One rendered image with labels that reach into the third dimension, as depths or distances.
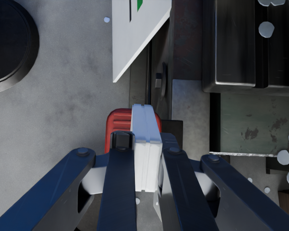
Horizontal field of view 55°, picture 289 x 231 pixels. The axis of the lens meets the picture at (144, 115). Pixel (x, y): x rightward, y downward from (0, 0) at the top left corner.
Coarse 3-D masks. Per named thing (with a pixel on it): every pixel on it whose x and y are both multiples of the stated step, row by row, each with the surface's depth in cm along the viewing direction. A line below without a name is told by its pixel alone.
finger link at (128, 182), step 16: (112, 144) 14; (128, 144) 14; (112, 160) 12; (128, 160) 13; (112, 176) 11; (128, 176) 11; (112, 192) 10; (128, 192) 10; (112, 208) 9; (128, 208) 9; (112, 224) 8; (128, 224) 9
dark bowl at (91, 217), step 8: (96, 200) 101; (88, 208) 101; (96, 208) 101; (136, 208) 96; (88, 216) 101; (96, 216) 101; (136, 216) 95; (80, 224) 100; (88, 224) 100; (96, 224) 101
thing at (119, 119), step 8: (112, 112) 30; (120, 112) 30; (128, 112) 30; (112, 120) 29; (120, 120) 30; (128, 120) 30; (160, 120) 30; (112, 128) 29; (120, 128) 29; (128, 128) 29; (160, 128) 30
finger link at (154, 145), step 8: (144, 104) 21; (144, 112) 19; (152, 112) 19; (144, 120) 18; (152, 120) 17; (152, 128) 16; (152, 136) 15; (160, 136) 15; (152, 144) 14; (160, 144) 14; (152, 152) 14; (160, 152) 14; (152, 160) 14; (152, 168) 15; (144, 176) 15; (152, 176) 15; (144, 184) 15; (152, 184) 15
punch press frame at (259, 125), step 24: (216, 96) 45; (240, 96) 43; (264, 96) 43; (216, 120) 44; (240, 120) 42; (264, 120) 43; (288, 120) 43; (216, 144) 44; (240, 144) 42; (264, 144) 42; (288, 144) 43
